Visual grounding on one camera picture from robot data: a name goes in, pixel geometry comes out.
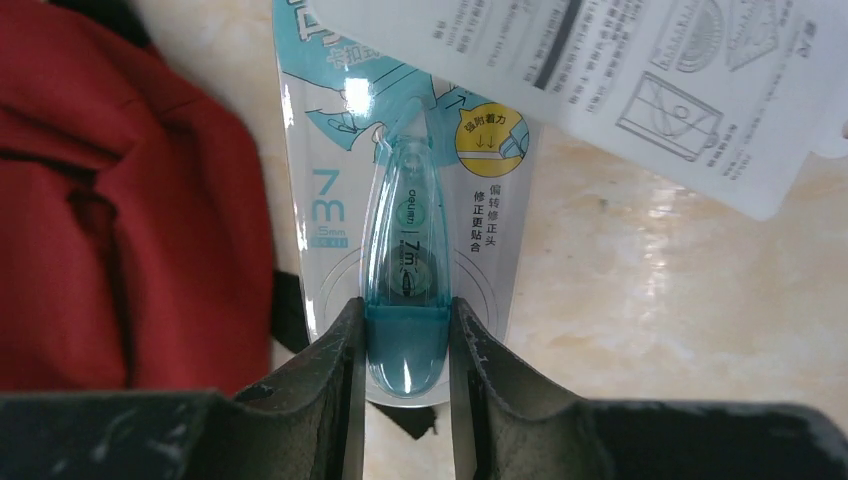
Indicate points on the red backpack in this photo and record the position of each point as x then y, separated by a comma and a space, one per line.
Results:
136, 246

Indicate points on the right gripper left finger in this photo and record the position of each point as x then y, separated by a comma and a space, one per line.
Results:
305, 420

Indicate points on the blue correction tape pack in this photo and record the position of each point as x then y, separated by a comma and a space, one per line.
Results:
408, 191

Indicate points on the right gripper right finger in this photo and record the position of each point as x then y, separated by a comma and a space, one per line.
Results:
511, 422

